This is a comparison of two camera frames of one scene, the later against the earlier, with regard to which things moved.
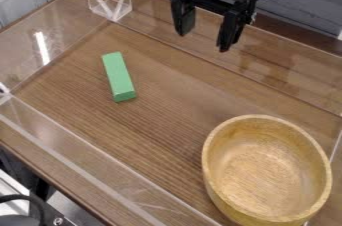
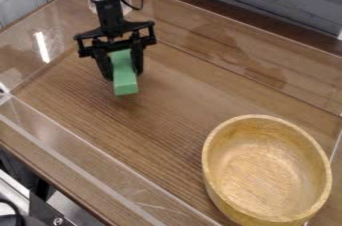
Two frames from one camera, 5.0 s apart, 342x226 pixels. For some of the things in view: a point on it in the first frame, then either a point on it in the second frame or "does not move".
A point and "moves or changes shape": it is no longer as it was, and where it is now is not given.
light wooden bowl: (268, 170) does not move
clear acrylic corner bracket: (113, 9) does not move
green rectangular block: (118, 76) moves or changes shape
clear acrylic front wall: (113, 190) does not move
